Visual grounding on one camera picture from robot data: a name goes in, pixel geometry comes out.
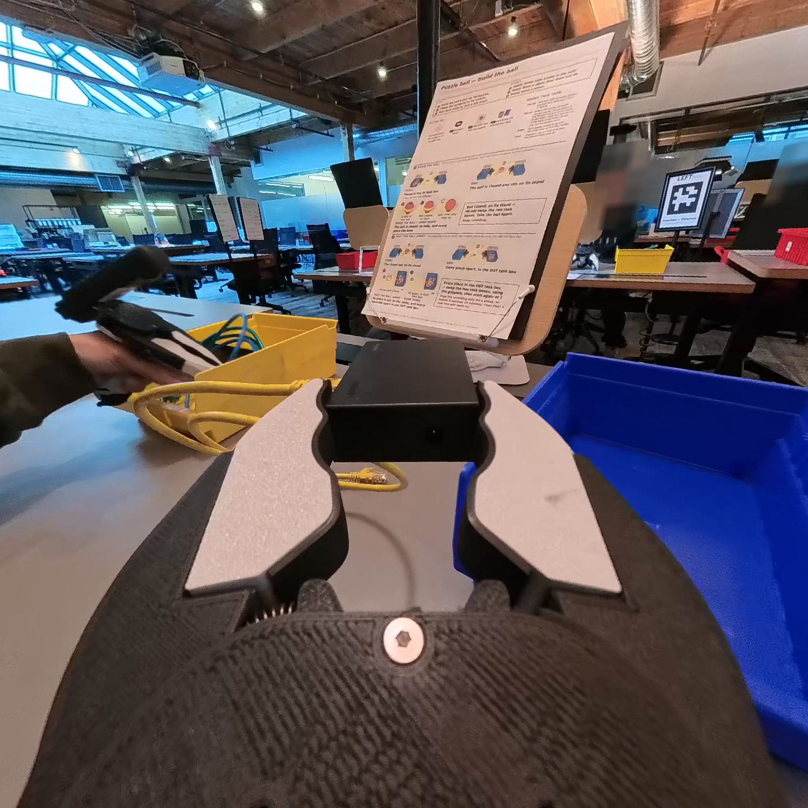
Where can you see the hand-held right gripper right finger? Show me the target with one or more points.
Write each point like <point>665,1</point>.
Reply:
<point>543,505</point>

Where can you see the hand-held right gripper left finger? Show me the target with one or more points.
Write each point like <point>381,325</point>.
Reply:
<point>265,492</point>

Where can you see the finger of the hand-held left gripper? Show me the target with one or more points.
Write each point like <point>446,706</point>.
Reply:
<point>189,368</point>
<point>199,352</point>

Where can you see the yellow plastic bin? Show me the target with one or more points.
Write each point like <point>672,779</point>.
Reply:
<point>284,360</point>

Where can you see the black network switch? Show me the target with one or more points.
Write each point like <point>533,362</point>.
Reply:
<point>404,385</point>

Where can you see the person's left hand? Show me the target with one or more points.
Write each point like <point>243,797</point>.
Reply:
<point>120,372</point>

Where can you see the black office chair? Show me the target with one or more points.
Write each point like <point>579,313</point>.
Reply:
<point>274,259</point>
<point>325,246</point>

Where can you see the distant instruction sheet stand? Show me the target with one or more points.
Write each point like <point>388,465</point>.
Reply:
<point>224,218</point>
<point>251,218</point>

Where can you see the white stand base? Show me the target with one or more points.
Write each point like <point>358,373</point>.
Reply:
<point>505,369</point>

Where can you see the wooden office desk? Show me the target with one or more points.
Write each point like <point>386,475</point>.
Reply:
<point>776,268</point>
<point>663,281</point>
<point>322,275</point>

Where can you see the blue plastic bin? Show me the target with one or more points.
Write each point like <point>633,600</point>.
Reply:
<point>694,454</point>

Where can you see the red plastic bin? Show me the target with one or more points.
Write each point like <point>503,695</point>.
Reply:
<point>353,260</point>

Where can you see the clear acrylic holder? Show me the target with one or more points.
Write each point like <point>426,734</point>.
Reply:
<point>366,260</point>

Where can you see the rounded wooden board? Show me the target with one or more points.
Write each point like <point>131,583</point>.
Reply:
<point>365,227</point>

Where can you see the black rectangular board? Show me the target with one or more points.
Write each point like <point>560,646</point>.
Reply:
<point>356,183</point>

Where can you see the instruction sheet on stand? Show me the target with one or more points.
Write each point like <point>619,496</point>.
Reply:
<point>558,265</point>

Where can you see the white ceiling projector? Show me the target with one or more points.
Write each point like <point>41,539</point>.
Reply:
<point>170,72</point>

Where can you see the small yellow bin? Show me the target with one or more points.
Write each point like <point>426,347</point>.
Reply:
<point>644,260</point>

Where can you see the black and white tag sign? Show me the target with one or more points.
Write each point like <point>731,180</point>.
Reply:
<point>686,199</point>

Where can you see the red mesh basket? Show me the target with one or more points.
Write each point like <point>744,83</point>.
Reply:
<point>794,246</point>

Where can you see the black pillar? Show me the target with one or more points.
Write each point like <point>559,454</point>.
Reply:
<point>428,63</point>

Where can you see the silver ventilation duct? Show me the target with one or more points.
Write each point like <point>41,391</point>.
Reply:
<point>642,44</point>

